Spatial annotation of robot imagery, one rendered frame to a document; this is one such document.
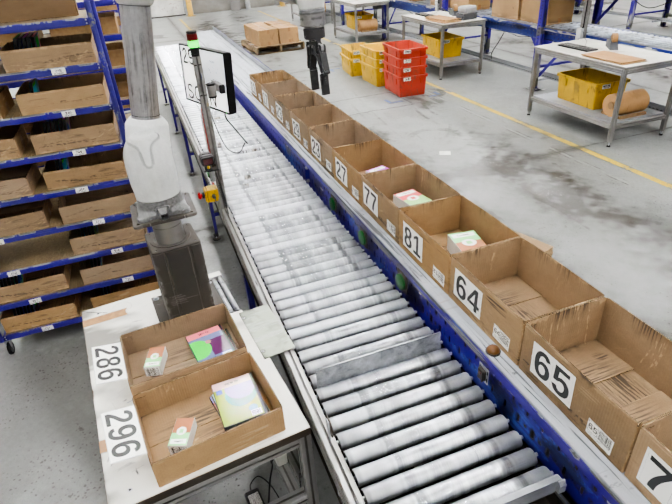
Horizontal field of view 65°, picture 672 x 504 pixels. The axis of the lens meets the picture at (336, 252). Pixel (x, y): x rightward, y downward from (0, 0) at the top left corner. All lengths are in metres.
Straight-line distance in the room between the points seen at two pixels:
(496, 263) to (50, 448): 2.22
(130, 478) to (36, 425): 1.50
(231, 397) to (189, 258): 0.57
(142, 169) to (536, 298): 1.42
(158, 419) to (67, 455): 1.17
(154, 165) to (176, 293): 0.50
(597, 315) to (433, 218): 0.80
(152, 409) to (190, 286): 0.50
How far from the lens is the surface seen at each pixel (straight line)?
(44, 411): 3.20
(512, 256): 2.00
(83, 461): 2.86
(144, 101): 2.05
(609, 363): 1.77
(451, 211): 2.27
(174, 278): 2.04
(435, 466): 1.58
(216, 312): 2.04
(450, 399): 1.74
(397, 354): 1.84
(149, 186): 1.89
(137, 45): 2.02
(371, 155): 2.90
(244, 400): 1.71
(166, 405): 1.82
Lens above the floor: 2.02
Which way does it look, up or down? 31 degrees down
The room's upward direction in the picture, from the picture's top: 4 degrees counter-clockwise
